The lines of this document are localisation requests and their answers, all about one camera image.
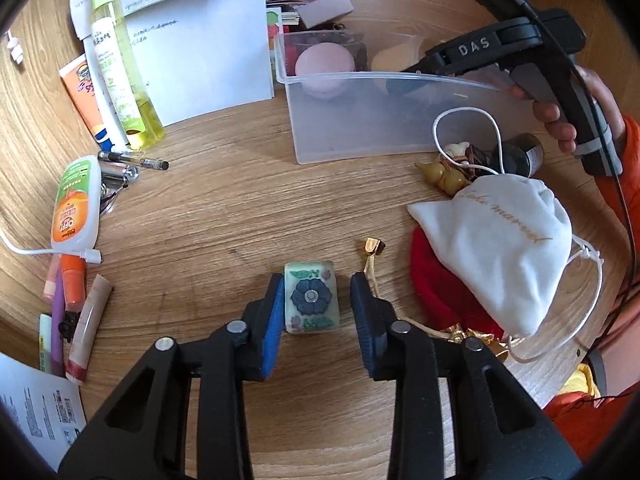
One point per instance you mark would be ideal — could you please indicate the pink round powder puff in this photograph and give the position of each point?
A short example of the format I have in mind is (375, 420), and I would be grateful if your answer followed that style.
(325, 62)

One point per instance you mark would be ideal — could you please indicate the silver metal clip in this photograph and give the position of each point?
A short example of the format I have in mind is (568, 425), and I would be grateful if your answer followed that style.
(117, 177)

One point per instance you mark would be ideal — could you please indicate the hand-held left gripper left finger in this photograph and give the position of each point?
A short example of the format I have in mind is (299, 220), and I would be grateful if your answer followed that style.
(272, 332)

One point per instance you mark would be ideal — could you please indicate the white green tube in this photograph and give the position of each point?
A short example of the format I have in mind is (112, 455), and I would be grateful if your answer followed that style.
(45, 342)

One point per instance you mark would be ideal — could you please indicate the gold foil ornament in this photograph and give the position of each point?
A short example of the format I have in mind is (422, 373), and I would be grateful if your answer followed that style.
(450, 332)

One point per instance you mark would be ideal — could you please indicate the yellow cloth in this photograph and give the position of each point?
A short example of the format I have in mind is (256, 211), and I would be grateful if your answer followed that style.
(582, 382)

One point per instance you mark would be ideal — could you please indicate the wooden desktop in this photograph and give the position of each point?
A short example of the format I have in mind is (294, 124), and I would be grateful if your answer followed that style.
(225, 210)

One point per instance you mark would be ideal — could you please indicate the person's right hand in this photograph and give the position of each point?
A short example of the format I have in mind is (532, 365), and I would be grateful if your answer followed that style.
(552, 120)

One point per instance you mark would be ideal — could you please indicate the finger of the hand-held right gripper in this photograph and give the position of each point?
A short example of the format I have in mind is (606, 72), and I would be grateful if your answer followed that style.
(412, 69)

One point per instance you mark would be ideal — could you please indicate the orange marker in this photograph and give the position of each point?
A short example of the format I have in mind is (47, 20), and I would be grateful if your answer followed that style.
(73, 280)

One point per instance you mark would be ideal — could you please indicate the white plug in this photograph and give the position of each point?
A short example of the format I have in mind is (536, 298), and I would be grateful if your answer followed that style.
(16, 50)

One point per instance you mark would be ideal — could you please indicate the gold gourd charm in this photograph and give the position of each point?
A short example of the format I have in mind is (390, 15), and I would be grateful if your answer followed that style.
(452, 180)

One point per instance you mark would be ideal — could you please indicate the clear plastic box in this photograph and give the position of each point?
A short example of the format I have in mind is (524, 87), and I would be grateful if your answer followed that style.
(350, 120)

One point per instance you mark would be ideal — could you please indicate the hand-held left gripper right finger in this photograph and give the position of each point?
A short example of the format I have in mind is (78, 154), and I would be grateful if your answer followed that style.
(362, 332)

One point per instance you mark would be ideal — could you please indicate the mahjong tile with blue flower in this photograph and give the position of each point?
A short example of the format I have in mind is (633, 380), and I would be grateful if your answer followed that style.
(310, 297)

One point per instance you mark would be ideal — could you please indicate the yellow spray bottle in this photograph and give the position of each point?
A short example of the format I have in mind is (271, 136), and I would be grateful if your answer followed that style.
(117, 60)

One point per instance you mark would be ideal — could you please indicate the beige red lip balm tube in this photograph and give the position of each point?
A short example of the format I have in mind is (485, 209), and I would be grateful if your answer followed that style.
(90, 320)

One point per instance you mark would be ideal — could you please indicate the person's orange clothing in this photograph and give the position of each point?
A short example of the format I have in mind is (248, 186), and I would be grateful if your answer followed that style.
(590, 420)

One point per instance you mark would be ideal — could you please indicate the white bottle orange label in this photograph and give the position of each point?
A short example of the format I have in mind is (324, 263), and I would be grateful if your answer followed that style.
(75, 205)

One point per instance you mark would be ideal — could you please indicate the white printed packet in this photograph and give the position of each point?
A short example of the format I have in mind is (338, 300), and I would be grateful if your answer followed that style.
(35, 405)

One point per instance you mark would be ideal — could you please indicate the orange cream tube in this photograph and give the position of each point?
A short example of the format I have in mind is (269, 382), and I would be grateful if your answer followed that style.
(82, 85)

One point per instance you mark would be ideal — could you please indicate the small dark bottle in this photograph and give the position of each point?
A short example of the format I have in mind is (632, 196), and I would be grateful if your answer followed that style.
(520, 157)

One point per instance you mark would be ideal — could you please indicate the black clear pen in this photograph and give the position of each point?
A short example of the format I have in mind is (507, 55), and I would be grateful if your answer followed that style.
(130, 159)

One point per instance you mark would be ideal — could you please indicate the black binder clip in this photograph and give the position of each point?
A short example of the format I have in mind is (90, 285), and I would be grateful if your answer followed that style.
(67, 327)

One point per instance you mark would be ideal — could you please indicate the purple pen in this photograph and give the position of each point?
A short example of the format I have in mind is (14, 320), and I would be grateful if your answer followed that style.
(58, 320)

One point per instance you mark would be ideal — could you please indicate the small pink tube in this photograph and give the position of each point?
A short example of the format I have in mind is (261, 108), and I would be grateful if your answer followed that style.
(51, 280)

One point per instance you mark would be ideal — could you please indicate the small beige figurine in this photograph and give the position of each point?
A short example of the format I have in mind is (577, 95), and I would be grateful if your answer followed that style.
(456, 150)

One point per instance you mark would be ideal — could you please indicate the mauve grey block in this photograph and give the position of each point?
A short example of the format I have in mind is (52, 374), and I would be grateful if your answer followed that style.
(325, 10)

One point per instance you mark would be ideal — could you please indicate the brown wrapped candy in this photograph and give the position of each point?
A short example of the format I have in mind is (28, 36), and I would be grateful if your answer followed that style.
(480, 159)

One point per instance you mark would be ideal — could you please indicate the beige makeup sponge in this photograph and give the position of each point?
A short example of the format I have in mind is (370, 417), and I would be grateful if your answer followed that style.
(392, 57)

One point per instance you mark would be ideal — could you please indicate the red pouch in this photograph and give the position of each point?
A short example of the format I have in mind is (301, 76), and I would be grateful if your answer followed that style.
(435, 280)

